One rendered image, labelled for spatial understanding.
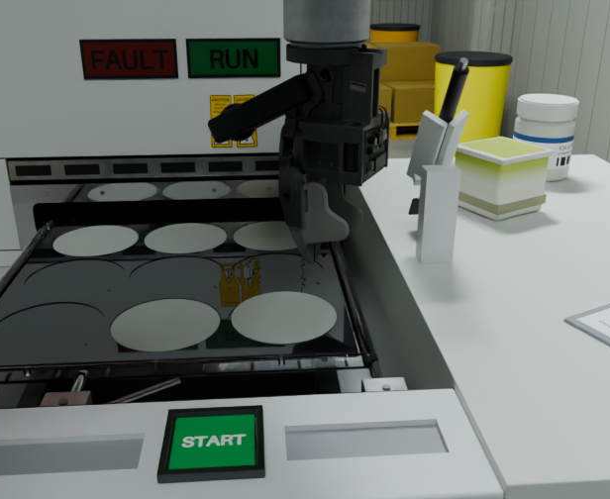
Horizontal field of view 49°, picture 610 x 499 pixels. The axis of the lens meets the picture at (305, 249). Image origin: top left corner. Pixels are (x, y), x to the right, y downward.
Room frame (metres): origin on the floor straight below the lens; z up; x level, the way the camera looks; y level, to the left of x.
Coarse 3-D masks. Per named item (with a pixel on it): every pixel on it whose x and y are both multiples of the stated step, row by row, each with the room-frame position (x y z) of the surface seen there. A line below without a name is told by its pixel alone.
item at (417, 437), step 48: (0, 432) 0.32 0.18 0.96; (48, 432) 0.32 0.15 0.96; (96, 432) 0.32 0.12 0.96; (144, 432) 0.32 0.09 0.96; (288, 432) 0.32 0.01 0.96; (336, 432) 0.32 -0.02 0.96; (384, 432) 0.32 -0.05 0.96; (432, 432) 0.32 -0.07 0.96; (0, 480) 0.28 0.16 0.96; (48, 480) 0.28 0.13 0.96; (96, 480) 0.28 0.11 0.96; (144, 480) 0.28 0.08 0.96; (240, 480) 0.28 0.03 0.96; (288, 480) 0.28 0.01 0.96; (336, 480) 0.28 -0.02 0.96; (384, 480) 0.28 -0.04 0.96; (432, 480) 0.28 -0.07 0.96; (480, 480) 0.28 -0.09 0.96
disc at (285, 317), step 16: (240, 304) 0.59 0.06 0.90; (256, 304) 0.59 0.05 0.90; (272, 304) 0.59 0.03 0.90; (288, 304) 0.59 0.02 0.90; (304, 304) 0.59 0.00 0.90; (320, 304) 0.59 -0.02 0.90; (240, 320) 0.56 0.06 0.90; (256, 320) 0.56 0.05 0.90; (272, 320) 0.56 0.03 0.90; (288, 320) 0.56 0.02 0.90; (304, 320) 0.56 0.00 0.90; (320, 320) 0.56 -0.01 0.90; (256, 336) 0.53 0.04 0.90; (272, 336) 0.53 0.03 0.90; (288, 336) 0.53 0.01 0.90; (304, 336) 0.53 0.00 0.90
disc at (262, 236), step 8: (256, 224) 0.81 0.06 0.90; (264, 224) 0.81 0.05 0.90; (272, 224) 0.81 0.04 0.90; (280, 224) 0.81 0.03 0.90; (240, 232) 0.79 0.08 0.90; (248, 232) 0.79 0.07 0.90; (256, 232) 0.79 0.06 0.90; (264, 232) 0.79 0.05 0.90; (272, 232) 0.79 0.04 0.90; (280, 232) 0.79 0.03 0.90; (288, 232) 0.79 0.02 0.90; (240, 240) 0.76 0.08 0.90; (248, 240) 0.76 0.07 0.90; (256, 240) 0.76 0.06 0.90; (264, 240) 0.76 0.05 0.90; (272, 240) 0.76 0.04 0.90; (280, 240) 0.76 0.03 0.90; (288, 240) 0.76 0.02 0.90; (256, 248) 0.73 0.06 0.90; (264, 248) 0.73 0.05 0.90; (272, 248) 0.73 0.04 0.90; (280, 248) 0.73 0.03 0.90; (288, 248) 0.73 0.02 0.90
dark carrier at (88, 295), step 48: (48, 240) 0.76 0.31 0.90; (144, 240) 0.76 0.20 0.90; (48, 288) 0.63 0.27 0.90; (96, 288) 0.63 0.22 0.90; (144, 288) 0.63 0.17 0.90; (192, 288) 0.63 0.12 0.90; (240, 288) 0.62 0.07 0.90; (288, 288) 0.63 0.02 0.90; (336, 288) 0.62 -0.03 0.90; (0, 336) 0.53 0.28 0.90; (48, 336) 0.53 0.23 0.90; (96, 336) 0.53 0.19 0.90; (240, 336) 0.53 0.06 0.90; (336, 336) 0.53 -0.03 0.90
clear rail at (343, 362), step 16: (368, 352) 0.49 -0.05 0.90; (0, 368) 0.47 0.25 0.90; (16, 368) 0.47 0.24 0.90; (32, 368) 0.47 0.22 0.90; (48, 368) 0.47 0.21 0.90; (64, 368) 0.47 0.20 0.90; (80, 368) 0.47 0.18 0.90; (96, 368) 0.47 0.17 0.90; (112, 368) 0.47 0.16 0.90; (128, 368) 0.47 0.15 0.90; (144, 368) 0.47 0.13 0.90; (160, 368) 0.47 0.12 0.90; (176, 368) 0.48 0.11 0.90; (192, 368) 0.48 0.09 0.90; (208, 368) 0.48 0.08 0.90; (224, 368) 0.48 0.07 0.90; (240, 368) 0.48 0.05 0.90; (256, 368) 0.48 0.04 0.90; (272, 368) 0.48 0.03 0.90; (288, 368) 0.48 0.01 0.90; (304, 368) 0.48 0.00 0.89; (320, 368) 0.48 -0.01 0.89; (336, 368) 0.48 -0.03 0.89; (352, 368) 0.49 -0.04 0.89
